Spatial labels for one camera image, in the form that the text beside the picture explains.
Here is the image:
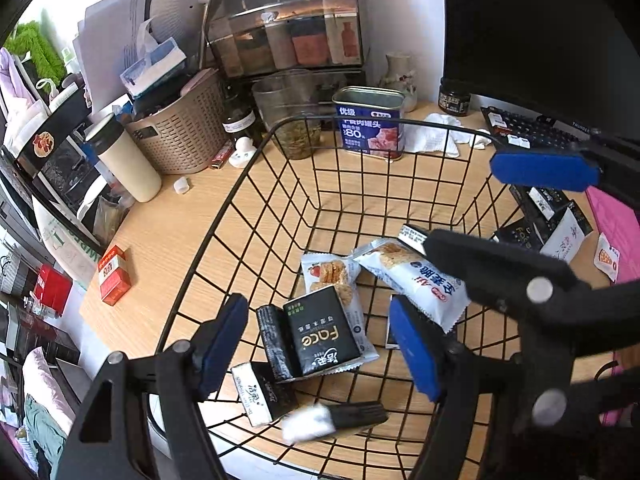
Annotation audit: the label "brown glass bottle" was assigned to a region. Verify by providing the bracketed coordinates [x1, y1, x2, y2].
[222, 85, 263, 146]

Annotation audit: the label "blue luncheon meat can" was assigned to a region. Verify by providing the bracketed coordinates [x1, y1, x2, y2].
[331, 86, 406, 162]

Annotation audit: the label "black keyboard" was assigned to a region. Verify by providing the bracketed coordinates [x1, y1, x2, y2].
[480, 106, 601, 156]

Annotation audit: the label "black box food picture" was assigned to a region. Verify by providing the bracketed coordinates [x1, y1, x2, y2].
[15, 85, 91, 176]

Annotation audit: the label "brown wicker basket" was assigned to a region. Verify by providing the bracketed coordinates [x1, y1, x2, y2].
[125, 71, 228, 175]

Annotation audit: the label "blue tissue box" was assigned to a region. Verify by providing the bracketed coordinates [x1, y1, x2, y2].
[119, 35, 188, 98]

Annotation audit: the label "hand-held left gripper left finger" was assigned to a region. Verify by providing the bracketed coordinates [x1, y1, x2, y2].
[55, 294, 249, 480]

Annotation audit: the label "white cracker snack packet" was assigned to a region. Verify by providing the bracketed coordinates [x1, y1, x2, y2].
[352, 239, 471, 334]
[300, 252, 381, 372]

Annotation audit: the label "dark acrylic storage cabinet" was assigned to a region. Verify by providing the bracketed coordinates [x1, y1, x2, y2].
[205, 0, 371, 81]

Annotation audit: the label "white mushroom figurine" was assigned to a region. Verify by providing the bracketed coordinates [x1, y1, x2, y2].
[229, 136, 257, 167]

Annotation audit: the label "lavender cloth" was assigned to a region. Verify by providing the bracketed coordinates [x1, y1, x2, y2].
[0, 49, 32, 111]

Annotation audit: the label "black curved monitor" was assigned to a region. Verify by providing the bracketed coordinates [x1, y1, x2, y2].
[440, 0, 640, 146]

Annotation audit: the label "black pocket tissue pack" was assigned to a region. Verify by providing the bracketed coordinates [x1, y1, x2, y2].
[282, 285, 362, 377]
[256, 305, 303, 383]
[397, 224, 431, 257]
[231, 361, 299, 428]
[281, 402, 390, 444]

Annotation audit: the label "cream ceramic vase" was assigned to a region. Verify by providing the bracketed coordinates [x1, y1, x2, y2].
[378, 52, 418, 113]

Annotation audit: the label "cream tumbler black lid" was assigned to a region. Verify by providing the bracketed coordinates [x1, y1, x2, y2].
[84, 112, 162, 203]

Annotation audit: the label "dark glass jar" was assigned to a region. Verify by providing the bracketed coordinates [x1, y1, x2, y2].
[438, 77, 472, 117]

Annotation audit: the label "white round fan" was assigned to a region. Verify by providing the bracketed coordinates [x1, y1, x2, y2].
[150, 0, 228, 56]

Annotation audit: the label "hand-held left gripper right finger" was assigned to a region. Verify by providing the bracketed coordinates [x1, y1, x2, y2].
[387, 295, 521, 480]

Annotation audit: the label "white green plastic bag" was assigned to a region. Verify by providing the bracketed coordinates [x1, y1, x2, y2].
[32, 200, 101, 291]

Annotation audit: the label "white papers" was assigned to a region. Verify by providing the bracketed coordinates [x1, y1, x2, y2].
[72, 0, 166, 96]

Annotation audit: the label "black wire basket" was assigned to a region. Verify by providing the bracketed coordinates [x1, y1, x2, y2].
[155, 116, 621, 476]

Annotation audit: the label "pink mouse mat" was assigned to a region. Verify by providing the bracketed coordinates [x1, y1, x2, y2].
[585, 185, 640, 426]

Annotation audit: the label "crumpled white tissue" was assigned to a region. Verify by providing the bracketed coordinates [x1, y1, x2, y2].
[404, 112, 493, 158]

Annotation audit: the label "clear glass jar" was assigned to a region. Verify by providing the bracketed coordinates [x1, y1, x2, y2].
[251, 70, 326, 160]

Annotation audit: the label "red cigarette box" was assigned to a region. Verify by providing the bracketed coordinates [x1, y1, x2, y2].
[97, 245, 133, 306]

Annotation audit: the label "white packet red print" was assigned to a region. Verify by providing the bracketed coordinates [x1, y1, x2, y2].
[540, 206, 594, 264]

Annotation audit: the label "pile of black packs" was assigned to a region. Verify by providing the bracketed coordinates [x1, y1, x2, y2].
[492, 184, 581, 257]

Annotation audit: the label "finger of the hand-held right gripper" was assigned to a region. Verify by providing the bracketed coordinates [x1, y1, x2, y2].
[490, 132, 640, 196]
[422, 229, 593, 426]

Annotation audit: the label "green plush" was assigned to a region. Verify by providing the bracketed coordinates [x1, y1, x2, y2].
[5, 21, 66, 81]

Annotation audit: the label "orange white sauce packet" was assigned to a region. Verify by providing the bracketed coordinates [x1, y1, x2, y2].
[594, 232, 622, 282]

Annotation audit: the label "red lighter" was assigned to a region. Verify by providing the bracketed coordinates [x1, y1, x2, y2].
[210, 140, 236, 170]

